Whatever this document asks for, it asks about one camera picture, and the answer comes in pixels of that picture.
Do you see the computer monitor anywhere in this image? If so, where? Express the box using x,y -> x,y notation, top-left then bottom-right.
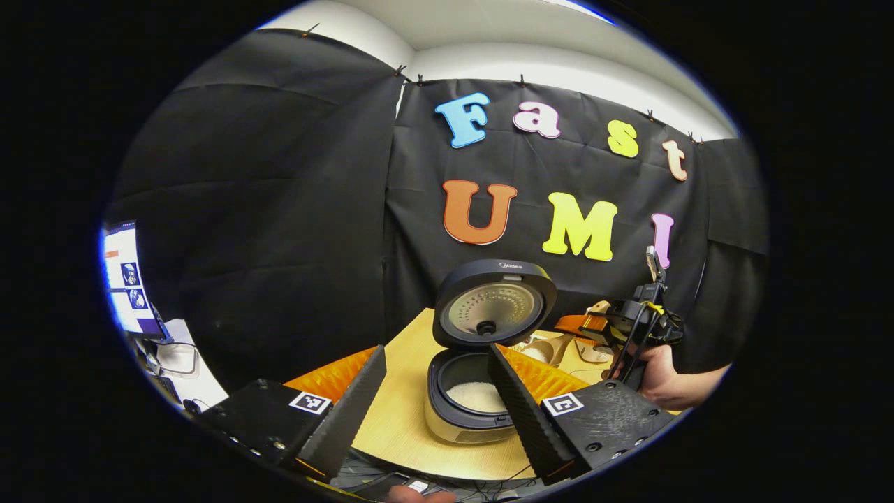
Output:
103,222 -> 165,340

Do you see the black backdrop cloth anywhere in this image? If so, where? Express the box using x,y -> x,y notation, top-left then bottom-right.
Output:
105,28 -> 769,392

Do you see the white desk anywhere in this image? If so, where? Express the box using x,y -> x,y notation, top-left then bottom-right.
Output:
155,318 -> 229,411

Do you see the white rice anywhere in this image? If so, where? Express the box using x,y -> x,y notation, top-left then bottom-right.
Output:
447,381 -> 507,414

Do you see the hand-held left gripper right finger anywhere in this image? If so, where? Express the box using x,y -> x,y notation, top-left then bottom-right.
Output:
487,344 -> 677,486

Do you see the dark grey rice cooker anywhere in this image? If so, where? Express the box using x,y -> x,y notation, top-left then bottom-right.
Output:
424,259 -> 558,445

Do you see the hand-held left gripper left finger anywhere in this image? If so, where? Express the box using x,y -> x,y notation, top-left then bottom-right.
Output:
198,344 -> 388,483

